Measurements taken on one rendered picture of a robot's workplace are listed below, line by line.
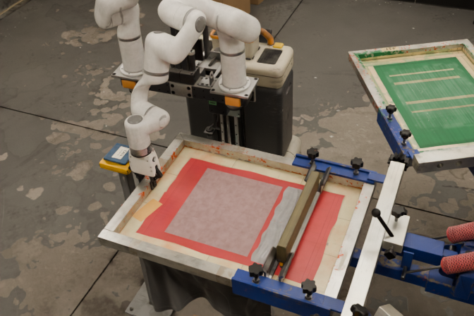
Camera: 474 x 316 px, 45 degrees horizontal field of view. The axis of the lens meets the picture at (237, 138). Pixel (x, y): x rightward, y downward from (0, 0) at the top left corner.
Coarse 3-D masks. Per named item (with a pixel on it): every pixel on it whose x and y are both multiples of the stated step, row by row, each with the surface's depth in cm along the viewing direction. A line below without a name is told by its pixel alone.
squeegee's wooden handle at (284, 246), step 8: (312, 176) 194; (312, 184) 191; (304, 192) 188; (312, 192) 191; (304, 200) 185; (296, 208) 182; (304, 208) 183; (296, 216) 180; (304, 216) 186; (288, 224) 177; (296, 224) 178; (288, 232) 175; (296, 232) 180; (280, 240) 173; (288, 240) 173; (280, 248) 171; (288, 248) 174; (280, 256) 174
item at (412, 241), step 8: (408, 240) 173; (416, 240) 172; (424, 240) 172; (432, 240) 172; (408, 248) 171; (416, 248) 170; (424, 248) 170; (432, 248) 170; (440, 248) 170; (416, 256) 171; (424, 256) 170; (432, 256) 169; (440, 256) 168; (432, 264) 171
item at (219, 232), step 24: (168, 216) 197; (192, 216) 196; (216, 216) 196; (240, 216) 195; (168, 240) 189; (192, 240) 188; (216, 240) 188; (240, 240) 187; (312, 240) 186; (312, 264) 178
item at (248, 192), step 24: (192, 168) 216; (216, 168) 215; (168, 192) 206; (192, 192) 206; (216, 192) 205; (240, 192) 204; (264, 192) 204; (264, 216) 195; (312, 216) 194; (336, 216) 193
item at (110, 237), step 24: (192, 144) 224; (216, 144) 221; (168, 168) 216; (288, 168) 211; (144, 192) 202; (360, 192) 197; (120, 216) 193; (360, 216) 188; (120, 240) 185; (168, 264) 180; (192, 264) 176; (216, 264) 176; (336, 264) 173; (336, 288) 166
